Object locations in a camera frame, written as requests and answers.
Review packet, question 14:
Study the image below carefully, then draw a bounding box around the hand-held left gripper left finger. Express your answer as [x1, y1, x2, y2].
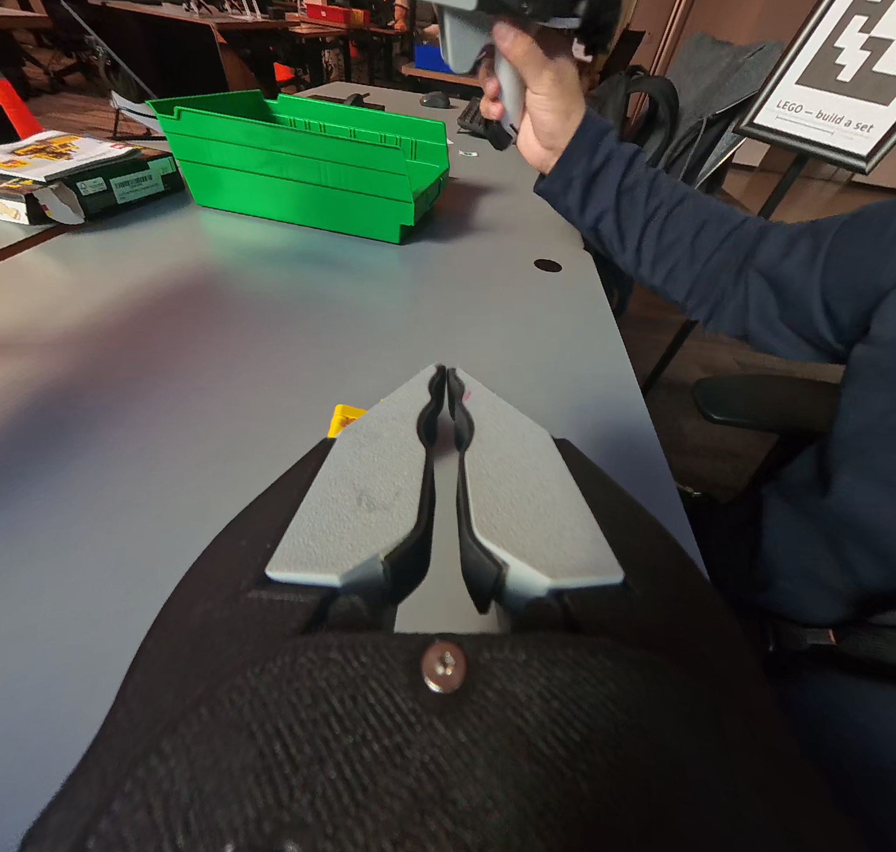
[265, 363, 448, 602]

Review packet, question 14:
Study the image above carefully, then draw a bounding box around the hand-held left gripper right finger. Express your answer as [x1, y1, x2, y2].
[447, 366, 625, 613]

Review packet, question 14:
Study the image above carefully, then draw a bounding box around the person's right forearm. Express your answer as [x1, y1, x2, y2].
[534, 110, 862, 366]

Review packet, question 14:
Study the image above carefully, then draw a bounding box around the black cardboard lego box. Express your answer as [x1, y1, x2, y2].
[0, 152, 186, 227]

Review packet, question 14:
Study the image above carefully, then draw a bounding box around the lego instruction booklet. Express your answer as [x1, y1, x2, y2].
[0, 133, 142, 183]

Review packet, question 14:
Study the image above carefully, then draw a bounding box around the person's right hand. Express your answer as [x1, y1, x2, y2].
[479, 21, 592, 175]

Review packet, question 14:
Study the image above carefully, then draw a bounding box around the red storage bin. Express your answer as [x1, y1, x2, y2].
[306, 4, 371, 28]

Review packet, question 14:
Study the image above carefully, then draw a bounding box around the black keyboard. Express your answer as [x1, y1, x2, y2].
[457, 96, 519, 152]

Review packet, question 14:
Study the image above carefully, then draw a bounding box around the black backpack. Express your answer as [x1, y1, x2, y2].
[591, 64, 681, 167]

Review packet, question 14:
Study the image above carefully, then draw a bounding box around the grey jacket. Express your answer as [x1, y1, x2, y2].
[658, 32, 786, 189]

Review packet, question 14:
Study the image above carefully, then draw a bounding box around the black table leg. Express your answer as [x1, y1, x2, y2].
[640, 319, 701, 396]

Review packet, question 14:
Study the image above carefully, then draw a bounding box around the background wooden desk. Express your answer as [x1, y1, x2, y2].
[87, 0, 415, 97]

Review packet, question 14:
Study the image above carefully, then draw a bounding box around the green plastic bin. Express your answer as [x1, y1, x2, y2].
[146, 91, 451, 245]

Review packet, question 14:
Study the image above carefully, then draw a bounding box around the black chair armrest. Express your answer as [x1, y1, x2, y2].
[692, 374, 843, 440]

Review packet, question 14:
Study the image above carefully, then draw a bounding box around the black framed sign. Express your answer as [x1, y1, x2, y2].
[735, 0, 896, 174]

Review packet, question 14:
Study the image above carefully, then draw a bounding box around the black sign stand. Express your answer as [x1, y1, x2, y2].
[758, 154, 812, 220]

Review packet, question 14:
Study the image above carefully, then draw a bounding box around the orange red plastic object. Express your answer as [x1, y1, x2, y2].
[0, 75, 44, 143]

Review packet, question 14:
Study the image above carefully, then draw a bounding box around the black waist strap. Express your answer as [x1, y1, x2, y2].
[766, 610, 896, 660]

